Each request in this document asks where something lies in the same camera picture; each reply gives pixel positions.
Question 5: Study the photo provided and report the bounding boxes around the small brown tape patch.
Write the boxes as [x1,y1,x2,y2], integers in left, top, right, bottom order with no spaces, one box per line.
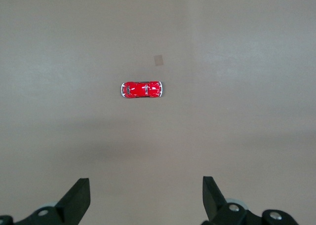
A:
[153,54,165,67]

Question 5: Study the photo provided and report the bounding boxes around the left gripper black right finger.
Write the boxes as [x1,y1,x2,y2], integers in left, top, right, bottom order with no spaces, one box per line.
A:
[201,176,250,225]

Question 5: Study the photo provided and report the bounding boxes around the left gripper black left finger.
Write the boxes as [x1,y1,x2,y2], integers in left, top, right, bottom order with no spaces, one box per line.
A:
[14,177,91,225]

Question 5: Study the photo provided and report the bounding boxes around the red beetle toy car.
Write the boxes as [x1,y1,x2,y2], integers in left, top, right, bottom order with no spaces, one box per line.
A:
[120,80,164,99]

